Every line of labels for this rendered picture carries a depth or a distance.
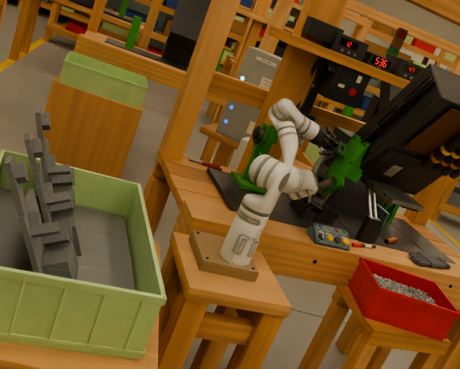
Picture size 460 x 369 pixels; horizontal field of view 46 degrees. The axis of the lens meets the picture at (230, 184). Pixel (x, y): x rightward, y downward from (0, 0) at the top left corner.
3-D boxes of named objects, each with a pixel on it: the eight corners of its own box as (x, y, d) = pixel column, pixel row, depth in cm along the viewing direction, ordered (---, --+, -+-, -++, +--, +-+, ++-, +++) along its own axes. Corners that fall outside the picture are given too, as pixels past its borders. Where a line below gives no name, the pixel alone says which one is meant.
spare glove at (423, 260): (433, 258, 233) (436, 252, 232) (450, 271, 224) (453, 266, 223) (401, 252, 223) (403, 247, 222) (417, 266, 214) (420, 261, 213)
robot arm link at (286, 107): (313, 113, 210) (297, 123, 216) (284, 92, 203) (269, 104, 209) (313, 126, 205) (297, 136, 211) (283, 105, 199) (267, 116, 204)
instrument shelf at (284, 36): (455, 109, 246) (459, 101, 245) (288, 44, 211) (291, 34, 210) (423, 94, 268) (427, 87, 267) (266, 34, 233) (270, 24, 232)
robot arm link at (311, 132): (301, 129, 221) (290, 121, 218) (321, 119, 213) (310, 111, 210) (297, 147, 217) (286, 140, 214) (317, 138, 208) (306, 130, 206)
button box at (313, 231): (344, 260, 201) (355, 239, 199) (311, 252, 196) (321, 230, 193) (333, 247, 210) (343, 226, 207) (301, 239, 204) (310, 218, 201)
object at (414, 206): (421, 214, 209) (425, 208, 208) (389, 206, 203) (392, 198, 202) (371, 175, 243) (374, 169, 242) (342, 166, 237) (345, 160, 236)
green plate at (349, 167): (349, 194, 218) (382, 152, 214) (335, 185, 214) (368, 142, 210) (337, 182, 228) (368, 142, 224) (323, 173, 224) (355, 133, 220)
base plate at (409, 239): (453, 267, 238) (455, 263, 238) (233, 215, 196) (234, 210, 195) (401, 222, 275) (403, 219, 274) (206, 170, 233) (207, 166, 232)
